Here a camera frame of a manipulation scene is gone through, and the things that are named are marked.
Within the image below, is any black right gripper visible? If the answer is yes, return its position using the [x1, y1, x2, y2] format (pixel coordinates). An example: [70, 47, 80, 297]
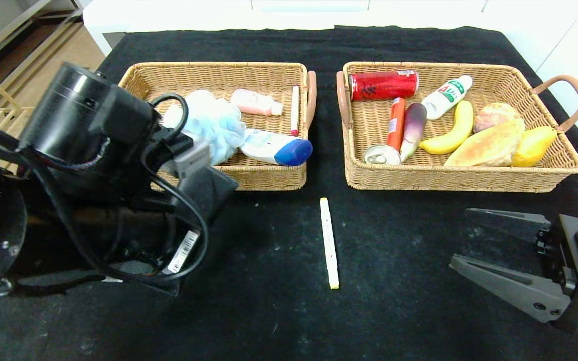
[448, 207, 578, 334]

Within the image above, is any purple eggplant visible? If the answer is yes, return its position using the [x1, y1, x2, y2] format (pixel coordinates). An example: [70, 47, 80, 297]
[400, 103, 428, 162]

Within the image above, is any orange sausage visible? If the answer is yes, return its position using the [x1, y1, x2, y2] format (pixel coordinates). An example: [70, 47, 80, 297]
[387, 97, 406, 153]

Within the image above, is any white marker with yellow cap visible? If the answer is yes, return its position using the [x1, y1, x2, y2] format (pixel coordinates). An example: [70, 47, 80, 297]
[319, 197, 340, 290]

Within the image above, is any white bottle with blue cap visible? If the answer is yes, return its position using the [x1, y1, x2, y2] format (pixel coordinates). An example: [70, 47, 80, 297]
[241, 128, 314, 166]

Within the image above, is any black leather glasses case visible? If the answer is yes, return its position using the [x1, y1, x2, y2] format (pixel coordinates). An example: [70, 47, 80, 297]
[176, 164, 239, 226]

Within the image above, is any light blue bath pouf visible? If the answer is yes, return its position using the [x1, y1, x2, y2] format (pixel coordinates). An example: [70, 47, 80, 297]
[161, 89, 247, 166]

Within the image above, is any rectangular wicker basket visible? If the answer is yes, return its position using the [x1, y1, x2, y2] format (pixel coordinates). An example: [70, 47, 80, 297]
[336, 61, 578, 194]
[118, 62, 317, 192]

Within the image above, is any long bread loaf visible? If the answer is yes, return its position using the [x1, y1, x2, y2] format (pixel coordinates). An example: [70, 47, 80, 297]
[444, 119, 525, 167]

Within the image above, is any yellow mango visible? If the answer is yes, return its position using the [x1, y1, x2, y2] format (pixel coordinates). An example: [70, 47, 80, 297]
[511, 126, 557, 168]

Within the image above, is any black tablecloth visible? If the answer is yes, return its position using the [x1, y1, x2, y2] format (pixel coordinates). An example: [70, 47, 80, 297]
[0, 25, 578, 361]

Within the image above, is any yellow banana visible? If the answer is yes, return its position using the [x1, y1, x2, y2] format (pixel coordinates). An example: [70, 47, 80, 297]
[419, 100, 474, 155]

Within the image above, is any round bread roll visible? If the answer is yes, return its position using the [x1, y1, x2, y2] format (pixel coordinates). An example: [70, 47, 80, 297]
[472, 103, 520, 135]

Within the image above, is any silver tin can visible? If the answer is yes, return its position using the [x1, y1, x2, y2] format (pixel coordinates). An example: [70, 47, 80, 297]
[364, 144, 401, 166]

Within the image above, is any white bottle with green label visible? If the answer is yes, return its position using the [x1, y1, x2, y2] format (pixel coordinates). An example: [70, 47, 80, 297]
[422, 75, 473, 120]

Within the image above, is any red drink can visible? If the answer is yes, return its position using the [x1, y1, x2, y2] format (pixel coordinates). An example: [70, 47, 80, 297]
[349, 71, 419, 101]

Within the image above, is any white pen with red tip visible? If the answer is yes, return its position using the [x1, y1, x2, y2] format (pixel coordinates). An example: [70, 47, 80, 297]
[290, 86, 300, 137]

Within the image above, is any small pink bottle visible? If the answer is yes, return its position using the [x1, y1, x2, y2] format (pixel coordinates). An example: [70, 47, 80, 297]
[231, 89, 283, 117]

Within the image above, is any grey and brown shelf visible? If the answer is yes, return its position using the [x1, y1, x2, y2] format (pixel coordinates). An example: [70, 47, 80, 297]
[0, 0, 86, 116]

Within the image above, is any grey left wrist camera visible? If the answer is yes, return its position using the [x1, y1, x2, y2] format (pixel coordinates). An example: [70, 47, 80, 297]
[161, 140, 212, 180]

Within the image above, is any thick black camera cable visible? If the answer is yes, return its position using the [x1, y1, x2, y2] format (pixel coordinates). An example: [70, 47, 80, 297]
[18, 93, 209, 284]

